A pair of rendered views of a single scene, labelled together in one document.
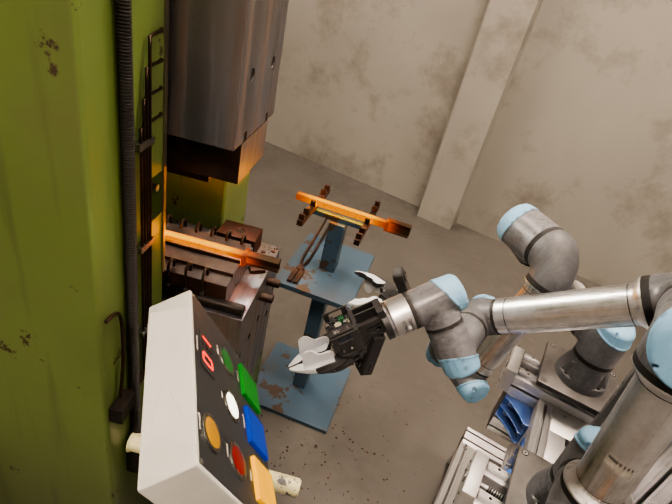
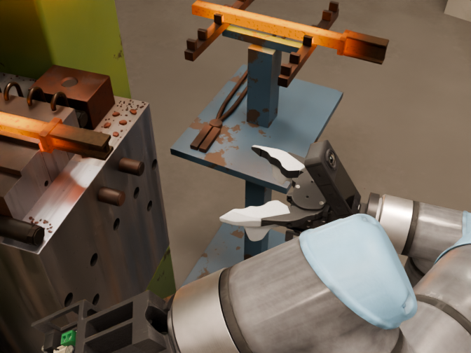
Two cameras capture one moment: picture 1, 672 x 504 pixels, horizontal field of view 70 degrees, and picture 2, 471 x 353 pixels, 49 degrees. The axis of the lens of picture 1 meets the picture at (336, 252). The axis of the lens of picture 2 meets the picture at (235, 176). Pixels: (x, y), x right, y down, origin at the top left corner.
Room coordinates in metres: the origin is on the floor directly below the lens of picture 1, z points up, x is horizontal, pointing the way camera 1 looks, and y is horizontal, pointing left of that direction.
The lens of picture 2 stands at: (0.56, -0.21, 1.53)
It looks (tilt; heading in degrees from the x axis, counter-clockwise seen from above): 45 degrees down; 16
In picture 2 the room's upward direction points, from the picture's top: straight up
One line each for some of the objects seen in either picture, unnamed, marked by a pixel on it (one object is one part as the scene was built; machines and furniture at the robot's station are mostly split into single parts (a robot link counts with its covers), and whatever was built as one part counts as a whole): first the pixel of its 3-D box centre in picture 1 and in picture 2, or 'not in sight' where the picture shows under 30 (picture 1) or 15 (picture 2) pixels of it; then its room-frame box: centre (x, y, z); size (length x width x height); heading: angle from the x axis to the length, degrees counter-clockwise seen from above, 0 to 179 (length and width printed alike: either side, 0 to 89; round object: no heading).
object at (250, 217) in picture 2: (363, 309); (255, 225); (1.00, -0.11, 0.98); 0.09 x 0.03 x 0.06; 124
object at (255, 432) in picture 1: (253, 434); not in sight; (0.53, 0.06, 1.01); 0.07 x 0.05 x 0.07; 23
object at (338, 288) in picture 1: (327, 268); (261, 121); (1.57, 0.02, 0.69); 0.40 x 0.30 x 0.02; 170
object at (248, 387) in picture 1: (246, 389); not in sight; (0.63, 0.10, 1.01); 0.07 x 0.05 x 0.07; 23
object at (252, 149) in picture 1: (168, 128); not in sight; (1.06, 0.46, 1.32); 0.42 x 0.20 x 0.10; 88
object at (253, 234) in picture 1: (239, 239); (73, 96); (1.23, 0.30, 0.95); 0.12 x 0.09 x 0.07; 88
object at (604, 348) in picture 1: (605, 335); not in sight; (1.14, -0.81, 0.98); 0.13 x 0.12 x 0.14; 27
